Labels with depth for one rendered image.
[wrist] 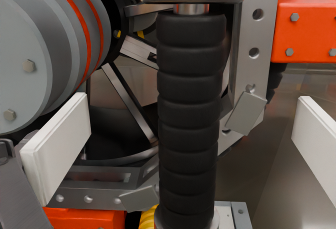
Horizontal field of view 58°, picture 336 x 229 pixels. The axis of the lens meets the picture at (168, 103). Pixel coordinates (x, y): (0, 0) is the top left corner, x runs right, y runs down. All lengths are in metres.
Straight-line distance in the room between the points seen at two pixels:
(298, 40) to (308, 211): 1.15
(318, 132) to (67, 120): 0.13
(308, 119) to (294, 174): 1.50
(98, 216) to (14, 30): 0.34
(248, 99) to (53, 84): 0.24
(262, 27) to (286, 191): 1.24
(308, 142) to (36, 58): 0.20
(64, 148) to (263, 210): 1.29
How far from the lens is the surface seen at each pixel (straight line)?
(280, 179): 1.62
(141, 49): 0.49
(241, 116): 0.40
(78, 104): 0.18
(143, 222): 0.55
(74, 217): 0.52
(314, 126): 0.17
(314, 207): 1.51
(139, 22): 0.86
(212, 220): 0.21
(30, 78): 0.26
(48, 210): 0.54
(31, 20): 0.25
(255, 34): 0.38
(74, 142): 0.18
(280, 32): 0.39
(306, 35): 0.39
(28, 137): 0.17
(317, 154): 0.17
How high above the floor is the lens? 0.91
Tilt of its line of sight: 22 degrees down
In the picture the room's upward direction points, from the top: straight up
